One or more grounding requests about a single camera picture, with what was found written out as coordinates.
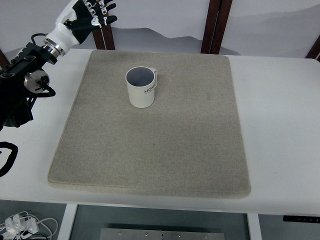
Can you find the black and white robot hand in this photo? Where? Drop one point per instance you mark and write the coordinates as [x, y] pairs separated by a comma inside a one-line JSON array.
[[75, 23]]

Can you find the white cup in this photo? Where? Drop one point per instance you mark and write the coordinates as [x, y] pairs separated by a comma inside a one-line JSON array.
[[141, 82]]

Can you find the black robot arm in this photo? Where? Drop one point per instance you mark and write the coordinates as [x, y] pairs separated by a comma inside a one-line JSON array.
[[23, 80]]

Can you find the beige felt mat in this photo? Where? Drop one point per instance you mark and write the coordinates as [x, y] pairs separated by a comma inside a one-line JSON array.
[[188, 143]]

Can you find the white table leg left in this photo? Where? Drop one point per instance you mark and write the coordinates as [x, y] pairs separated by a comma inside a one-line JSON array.
[[67, 222]]

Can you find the white table leg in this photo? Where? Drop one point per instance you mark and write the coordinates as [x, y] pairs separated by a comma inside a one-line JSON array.
[[254, 226], [67, 222]]

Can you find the white table leg right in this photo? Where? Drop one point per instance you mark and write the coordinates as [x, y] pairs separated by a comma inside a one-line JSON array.
[[254, 226]]

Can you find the black table control panel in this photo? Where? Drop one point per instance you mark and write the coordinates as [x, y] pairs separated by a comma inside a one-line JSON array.
[[301, 219]]

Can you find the left brown wooden post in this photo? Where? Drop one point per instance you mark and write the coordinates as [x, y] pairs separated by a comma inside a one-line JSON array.
[[106, 37]]

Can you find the brown wooden post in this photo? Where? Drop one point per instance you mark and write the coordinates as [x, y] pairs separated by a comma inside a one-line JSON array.
[[215, 26], [106, 37]]

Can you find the far left brown post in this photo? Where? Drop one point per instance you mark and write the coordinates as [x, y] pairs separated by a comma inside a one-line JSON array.
[[4, 62]]

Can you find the right brown wooden post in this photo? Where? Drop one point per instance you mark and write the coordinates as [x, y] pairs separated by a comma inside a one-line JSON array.
[[215, 26]]

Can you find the metal base plate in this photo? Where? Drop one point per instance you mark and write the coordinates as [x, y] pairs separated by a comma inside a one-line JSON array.
[[141, 234]]

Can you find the white power adapter with cables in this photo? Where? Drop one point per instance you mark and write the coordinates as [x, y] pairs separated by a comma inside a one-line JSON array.
[[27, 226]]

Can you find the far right brown post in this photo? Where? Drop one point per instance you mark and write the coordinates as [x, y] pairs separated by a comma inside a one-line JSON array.
[[314, 52]]

